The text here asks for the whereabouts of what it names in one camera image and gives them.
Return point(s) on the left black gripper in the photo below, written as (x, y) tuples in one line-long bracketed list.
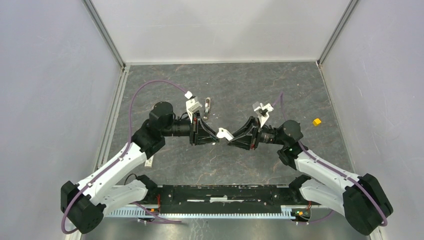
[(200, 133)]

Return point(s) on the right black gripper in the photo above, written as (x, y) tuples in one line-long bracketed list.
[(248, 135)]

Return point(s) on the white plastic hook piece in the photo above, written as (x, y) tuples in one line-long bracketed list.
[(224, 134)]

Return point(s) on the small white staples box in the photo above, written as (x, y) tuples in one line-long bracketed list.
[(148, 163)]

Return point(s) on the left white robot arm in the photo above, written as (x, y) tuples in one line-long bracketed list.
[(84, 204)]

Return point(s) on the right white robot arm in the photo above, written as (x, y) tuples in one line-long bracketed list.
[(360, 199)]

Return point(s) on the yellow cube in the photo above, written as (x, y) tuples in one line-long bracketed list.
[(316, 122)]

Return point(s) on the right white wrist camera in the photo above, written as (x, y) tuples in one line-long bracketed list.
[(262, 111)]

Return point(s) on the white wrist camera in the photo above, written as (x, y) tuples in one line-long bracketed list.
[(192, 105), (262, 111)]

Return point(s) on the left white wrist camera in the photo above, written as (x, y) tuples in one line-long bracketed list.
[(192, 105)]

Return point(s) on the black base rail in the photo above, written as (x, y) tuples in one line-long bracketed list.
[(223, 199)]

